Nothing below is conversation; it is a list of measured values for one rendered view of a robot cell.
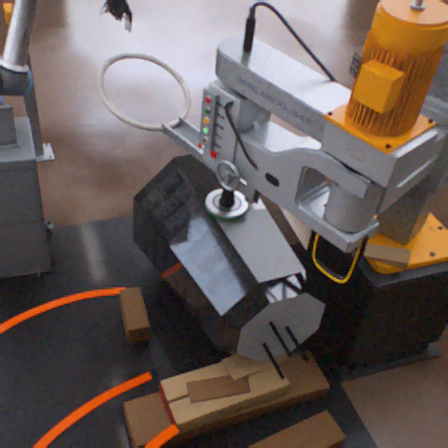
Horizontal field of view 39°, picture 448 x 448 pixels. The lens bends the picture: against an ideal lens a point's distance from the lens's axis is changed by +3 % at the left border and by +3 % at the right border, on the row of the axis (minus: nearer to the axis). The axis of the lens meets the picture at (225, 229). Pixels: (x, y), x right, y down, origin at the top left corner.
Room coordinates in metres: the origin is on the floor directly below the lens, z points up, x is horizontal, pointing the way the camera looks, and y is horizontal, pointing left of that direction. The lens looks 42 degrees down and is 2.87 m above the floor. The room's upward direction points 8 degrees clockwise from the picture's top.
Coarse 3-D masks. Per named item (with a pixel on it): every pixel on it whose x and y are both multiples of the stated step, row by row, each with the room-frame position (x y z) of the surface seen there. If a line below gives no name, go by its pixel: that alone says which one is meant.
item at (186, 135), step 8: (184, 120) 2.70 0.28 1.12; (168, 128) 2.61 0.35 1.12; (176, 128) 2.68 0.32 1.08; (184, 128) 2.69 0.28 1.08; (192, 128) 2.65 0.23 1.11; (168, 136) 2.60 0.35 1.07; (176, 136) 2.56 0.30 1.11; (184, 136) 2.62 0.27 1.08; (192, 136) 2.63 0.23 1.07; (184, 144) 2.52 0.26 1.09; (192, 144) 2.50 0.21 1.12; (192, 152) 2.48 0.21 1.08; (200, 152) 2.45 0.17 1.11; (200, 160) 2.44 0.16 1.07; (232, 184) 2.30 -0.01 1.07; (240, 184) 2.26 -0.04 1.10; (256, 192) 2.23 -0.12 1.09; (248, 200) 2.18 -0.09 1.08; (256, 200) 2.19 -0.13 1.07
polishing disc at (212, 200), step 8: (216, 192) 2.45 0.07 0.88; (208, 200) 2.38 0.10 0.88; (216, 200) 2.39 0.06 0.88; (240, 200) 2.42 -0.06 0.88; (208, 208) 2.33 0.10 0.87; (216, 208) 2.33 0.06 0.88; (224, 208) 2.34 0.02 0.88; (232, 208) 2.35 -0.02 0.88; (240, 208) 2.35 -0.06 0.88; (224, 216) 2.28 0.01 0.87; (232, 216) 2.29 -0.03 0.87
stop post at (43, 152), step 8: (8, 8) 3.66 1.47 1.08; (8, 16) 3.62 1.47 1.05; (8, 24) 3.62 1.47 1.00; (32, 80) 3.67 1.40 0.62; (32, 88) 3.67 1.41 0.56; (24, 96) 3.65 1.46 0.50; (32, 96) 3.67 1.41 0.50; (24, 104) 3.67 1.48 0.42; (32, 104) 3.66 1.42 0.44; (32, 112) 3.66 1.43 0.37; (32, 120) 3.65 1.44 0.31; (32, 128) 3.65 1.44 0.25; (32, 136) 3.65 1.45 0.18; (40, 136) 3.67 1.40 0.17; (40, 144) 3.67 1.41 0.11; (48, 144) 3.81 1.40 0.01; (40, 152) 3.66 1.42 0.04; (48, 152) 3.71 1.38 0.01; (40, 160) 3.61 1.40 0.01
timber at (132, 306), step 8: (128, 288) 2.38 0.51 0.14; (136, 288) 2.39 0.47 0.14; (120, 296) 2.32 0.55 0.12; (128, 296) 2.32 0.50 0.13; (136, 296) 2.33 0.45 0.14; (120, 304) 2.31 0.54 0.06; (128, 304) 2.26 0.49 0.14; (136, 304) 2.27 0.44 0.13; (144, 304) 2.28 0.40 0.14; (128, 312) 2.21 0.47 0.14; (136, 312) 2.21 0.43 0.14; (144, 312) 2.22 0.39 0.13; (128, 320) 2.15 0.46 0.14; (136, 320) 2.16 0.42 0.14; (144, 320) 2.16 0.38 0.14; (128, 328) 2.10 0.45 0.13; (136, 328) 2.11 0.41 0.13; (144, 328) 2.12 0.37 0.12; (128, 336) 2.09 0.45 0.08; (136, 336) 2.10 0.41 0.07; (144, 336) 2.12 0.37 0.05
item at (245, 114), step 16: (224, 96) 2.30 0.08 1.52; (240, 96) 2.28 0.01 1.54; (224, 112) 2.30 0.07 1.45; (240, 112) 2.25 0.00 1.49; (256, 112) 2.32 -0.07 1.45; (224, 128) 2.29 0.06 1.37; (240, 128) 2.26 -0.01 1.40; (256, 128) 2.30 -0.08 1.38; (224, 144) 2.28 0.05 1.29; (208, 160) 2.34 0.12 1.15
